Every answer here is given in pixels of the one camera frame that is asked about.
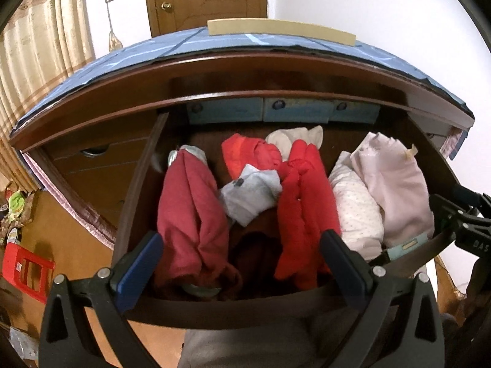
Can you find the wooden desk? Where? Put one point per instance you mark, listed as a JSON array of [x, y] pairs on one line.
[[115, 96]]

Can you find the orange-red underwear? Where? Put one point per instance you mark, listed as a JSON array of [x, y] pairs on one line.
[[245, 153]]

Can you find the wooden drawer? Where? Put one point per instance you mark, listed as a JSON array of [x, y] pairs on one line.
[[230, 310]]

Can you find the grey printed sock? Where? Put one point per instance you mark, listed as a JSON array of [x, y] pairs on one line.
[[249, 195]]

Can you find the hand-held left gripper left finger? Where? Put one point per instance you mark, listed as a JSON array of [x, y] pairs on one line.
[[140, 272]]

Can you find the green plastic toy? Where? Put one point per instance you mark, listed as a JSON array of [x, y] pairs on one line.
[[16, 201]]

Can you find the beige patterned curtain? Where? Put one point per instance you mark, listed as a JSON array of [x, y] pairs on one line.
[[38, 46]]

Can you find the blue checked tablecloth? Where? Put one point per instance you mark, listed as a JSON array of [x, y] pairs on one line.
[[115, 57]]

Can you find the bright red underwear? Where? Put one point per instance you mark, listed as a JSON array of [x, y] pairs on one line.
[[303, 214]]

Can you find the red plastic stool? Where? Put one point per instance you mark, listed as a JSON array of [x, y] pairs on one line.
[[27, 272]]

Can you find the beige underwear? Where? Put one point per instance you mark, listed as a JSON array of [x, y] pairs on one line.
[[295, 136]]

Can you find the pink underwear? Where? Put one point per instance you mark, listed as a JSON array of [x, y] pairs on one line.
[[399, 188]]

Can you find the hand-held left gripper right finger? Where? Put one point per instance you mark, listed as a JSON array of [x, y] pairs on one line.
[[343, 272]]

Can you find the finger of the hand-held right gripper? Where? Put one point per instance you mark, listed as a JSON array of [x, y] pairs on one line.
[[447, 212], [466, 195]]

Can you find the white dotted underwear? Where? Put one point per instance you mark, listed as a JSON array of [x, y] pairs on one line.
[[356, 211]]

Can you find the cardboard tray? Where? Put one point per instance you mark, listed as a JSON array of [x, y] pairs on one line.
[[268, 27]]

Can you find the dark red underwear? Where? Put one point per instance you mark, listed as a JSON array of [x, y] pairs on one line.
[[188, 214]]

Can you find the clear plastic bag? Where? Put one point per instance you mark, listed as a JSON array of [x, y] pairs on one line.
[[21, 339]]

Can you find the curtain tassel tieback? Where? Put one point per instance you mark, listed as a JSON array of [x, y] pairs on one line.
[[114, 40]]

